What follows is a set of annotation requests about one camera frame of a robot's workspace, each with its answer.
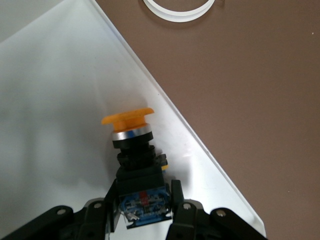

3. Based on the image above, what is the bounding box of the white plastic tray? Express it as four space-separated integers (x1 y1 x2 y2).
0 0 266 240

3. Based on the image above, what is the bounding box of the orange mushroom push button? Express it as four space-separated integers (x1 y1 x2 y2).
101 107 173 230

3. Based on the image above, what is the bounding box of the white C-shaped plastic ring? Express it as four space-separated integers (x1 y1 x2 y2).
142 0 216 24

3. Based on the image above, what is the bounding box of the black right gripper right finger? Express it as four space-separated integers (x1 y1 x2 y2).
166 179 205 240

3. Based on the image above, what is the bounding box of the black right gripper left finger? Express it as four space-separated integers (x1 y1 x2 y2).
74 178 121 240

